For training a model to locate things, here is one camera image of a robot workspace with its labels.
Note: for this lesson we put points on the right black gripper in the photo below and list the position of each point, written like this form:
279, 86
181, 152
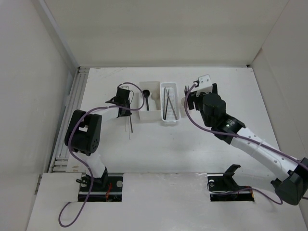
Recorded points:
193, 97

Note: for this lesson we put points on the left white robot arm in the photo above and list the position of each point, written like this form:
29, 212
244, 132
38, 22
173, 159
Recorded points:
83, 136

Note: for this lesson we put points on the white square box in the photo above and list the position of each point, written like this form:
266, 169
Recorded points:
152, 114

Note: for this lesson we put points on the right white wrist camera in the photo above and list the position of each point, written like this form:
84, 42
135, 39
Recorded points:
203, 84

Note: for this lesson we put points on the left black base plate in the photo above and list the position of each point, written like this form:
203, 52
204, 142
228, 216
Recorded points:
111, 191

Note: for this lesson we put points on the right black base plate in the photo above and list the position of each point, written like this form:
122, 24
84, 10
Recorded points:
223, 188

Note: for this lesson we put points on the white perforated tray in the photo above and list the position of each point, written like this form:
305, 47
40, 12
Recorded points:
170, 109

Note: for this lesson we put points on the black plastic spoon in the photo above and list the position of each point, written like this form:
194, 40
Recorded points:
146, 94

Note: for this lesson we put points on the brown wooden fork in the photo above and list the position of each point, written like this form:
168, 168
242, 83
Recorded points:
187, 96

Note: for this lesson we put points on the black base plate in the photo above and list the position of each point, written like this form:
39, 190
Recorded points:
111, 191
223, 188

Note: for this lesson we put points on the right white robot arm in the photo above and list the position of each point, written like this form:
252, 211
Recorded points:
291, 182

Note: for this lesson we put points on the aluminium rail frame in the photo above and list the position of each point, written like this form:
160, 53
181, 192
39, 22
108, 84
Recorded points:
59, 157

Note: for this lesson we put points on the black chopstick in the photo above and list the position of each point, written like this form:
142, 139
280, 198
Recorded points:
164, 103
166, 108

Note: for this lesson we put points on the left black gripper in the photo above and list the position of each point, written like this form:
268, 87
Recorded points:
127, 113

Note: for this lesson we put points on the white paper cup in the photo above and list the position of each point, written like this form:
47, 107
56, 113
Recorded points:
182, 107

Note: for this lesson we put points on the beige plastic spoon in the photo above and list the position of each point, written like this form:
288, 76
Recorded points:
155, 98

